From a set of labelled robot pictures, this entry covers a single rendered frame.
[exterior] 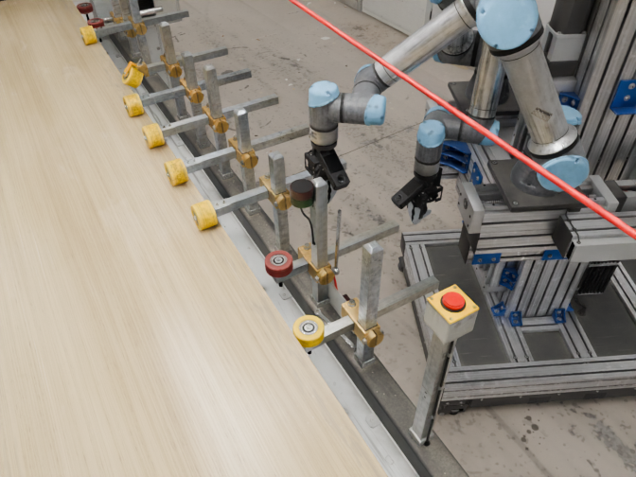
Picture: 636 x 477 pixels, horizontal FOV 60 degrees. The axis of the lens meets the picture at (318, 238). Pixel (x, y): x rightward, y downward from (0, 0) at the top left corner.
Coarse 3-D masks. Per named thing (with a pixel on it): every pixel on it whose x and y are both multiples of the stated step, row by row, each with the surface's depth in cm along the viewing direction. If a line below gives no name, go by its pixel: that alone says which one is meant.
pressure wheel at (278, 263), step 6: (276, 252) 158; (282, 252) 158; (270, 258) 156; (276, 258) 155; (282, 258) 156; (288, 258) 156; (270, 264) 154; (276, 264) 154; (282, 264) 154; (288, 264) 154; (270, 270) 154; (276, 270) 153; (282, 270) 153; (288, 270) 154; (276, 276) 155; (282, 276) 155; (282, 282) 162
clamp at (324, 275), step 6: (300, 246) 165; (300, 252) 163; (306, 252) 163; (306, 258) 161; (312, 264) 159; (312, 270) 159; (318, 270) 157; (324, 270) 157; (330, 270) 158; (312, 276) 161; (318, 276) 158; (324, 276) 157; (330, 276) 158; (324, 282) 159
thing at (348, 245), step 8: (384, 224) 172; (392, 224) 172; (368, 232) 170; (376, 232) 170; (384, 232) 171; (392, 232) 173; (344, 240) 167; (352, 240) 167; (360, 240) 167; (368, 240) 169; (376, 240) 171; (328, 248) 165; (344, 248) 165; (352, 248) 167; (328, 256) 164; (296, 264) 160; (304, 264) 160; (296, 272) 161; (280, 280) 159
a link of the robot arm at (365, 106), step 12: (360, 84) 140; (372, 84) 140; (348, 96) 136; (360, 96) 135; (372, 96) 135; (348, 108) 135; (360, 108) 134; (372, 108) 134; (384, 108) 134; (348, 120) 137; (360, 120) 136; (372, 120) 136
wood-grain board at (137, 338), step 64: (64, 0) 303; (0, 64) 247; (64, 64) 247; (0, 128) 209; (64, 128) 208; (128, 128) 208; (0, 192) 180; (64, 192) 180; (128, 192) 179; (192, 192) 179; (0, 256) 159; (64, 256) 158; (128, 256) 158; (192, 256) 158; (0, 320) 142; (64, 320) 142; (128, 320) 141; (192, 320) 141; (256, 320) 141; (0, 384) 128; (64, 384) 128; (128, 384) 128; (192, 384) 127; (256, 384) 127; (320, 384) 127; (0, 448) 117; (64, 448) 117; (128, 448) 116; (192, 448) 116; (256, 448) 116; (320, 448) 116
